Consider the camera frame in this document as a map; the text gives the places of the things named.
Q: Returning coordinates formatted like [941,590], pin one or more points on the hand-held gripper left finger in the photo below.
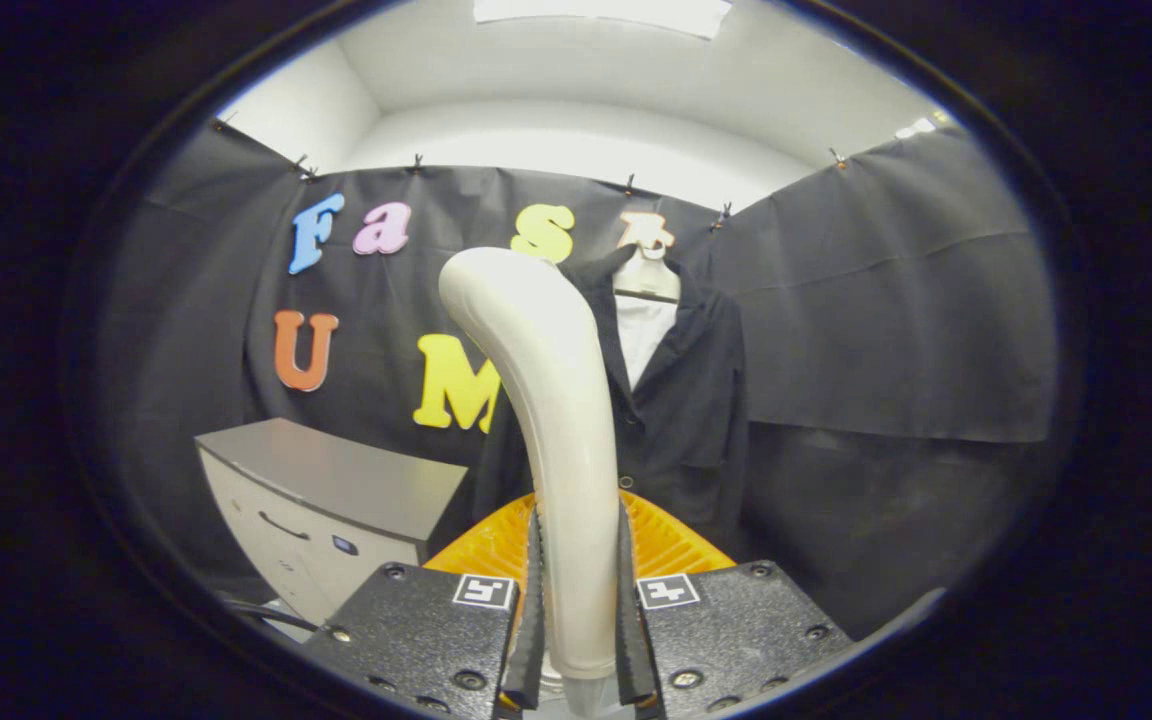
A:
[534,620]

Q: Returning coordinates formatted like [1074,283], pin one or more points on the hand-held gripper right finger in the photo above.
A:
[629,620]

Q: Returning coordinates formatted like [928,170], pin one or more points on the white garment steamer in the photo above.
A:
[556,400]

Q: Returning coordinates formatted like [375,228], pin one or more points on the black jacket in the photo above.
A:
[686,400]

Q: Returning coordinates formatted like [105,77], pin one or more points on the grey cabinet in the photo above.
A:
[336,470]

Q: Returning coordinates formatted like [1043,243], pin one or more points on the white mannequin torso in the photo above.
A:
[644,330]

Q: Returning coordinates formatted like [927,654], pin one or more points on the black backdrop cloth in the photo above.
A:
[886,300]

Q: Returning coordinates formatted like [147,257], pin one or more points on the white ceiling light panel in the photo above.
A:
[601,15]

